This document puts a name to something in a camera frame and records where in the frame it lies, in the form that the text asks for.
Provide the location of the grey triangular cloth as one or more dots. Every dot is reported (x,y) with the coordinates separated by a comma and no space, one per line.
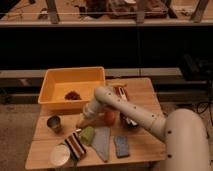
(101,142)

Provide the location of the striped red white cloth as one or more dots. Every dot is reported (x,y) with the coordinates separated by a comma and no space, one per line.
(77,149)

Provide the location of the wooden table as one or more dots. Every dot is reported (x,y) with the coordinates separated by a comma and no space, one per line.
(143,147)

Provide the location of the brown item in tray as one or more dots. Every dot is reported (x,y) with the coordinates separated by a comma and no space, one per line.
(72,96)

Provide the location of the white round lid can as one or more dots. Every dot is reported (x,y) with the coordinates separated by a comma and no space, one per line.
(60,155)

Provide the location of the blue sponge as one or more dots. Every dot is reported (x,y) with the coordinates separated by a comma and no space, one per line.
(121,146)

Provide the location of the dark bowl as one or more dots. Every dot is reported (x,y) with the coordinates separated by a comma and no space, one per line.
(127,122)

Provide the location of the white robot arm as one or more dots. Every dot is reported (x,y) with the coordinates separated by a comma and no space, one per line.
(183,131)

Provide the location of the small orange fruit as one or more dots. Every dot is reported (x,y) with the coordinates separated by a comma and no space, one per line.
(109,118)

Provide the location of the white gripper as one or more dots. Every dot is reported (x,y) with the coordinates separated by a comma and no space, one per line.
(90,111)

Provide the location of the small metal cup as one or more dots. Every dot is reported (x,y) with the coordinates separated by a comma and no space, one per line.
(54,123)

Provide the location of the yellow plastic tray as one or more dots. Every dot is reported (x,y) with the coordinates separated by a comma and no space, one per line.
(59,82)

